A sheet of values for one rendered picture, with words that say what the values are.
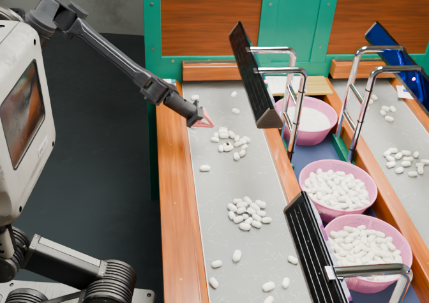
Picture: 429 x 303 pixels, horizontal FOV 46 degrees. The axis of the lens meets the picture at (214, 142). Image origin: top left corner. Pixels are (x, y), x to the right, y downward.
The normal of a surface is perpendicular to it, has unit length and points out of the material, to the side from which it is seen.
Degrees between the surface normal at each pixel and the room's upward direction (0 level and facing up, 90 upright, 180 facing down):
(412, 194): 0
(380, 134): 0
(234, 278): 0
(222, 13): 90
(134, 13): 90
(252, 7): 90
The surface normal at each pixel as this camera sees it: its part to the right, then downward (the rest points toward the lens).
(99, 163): 0.05, -0.80
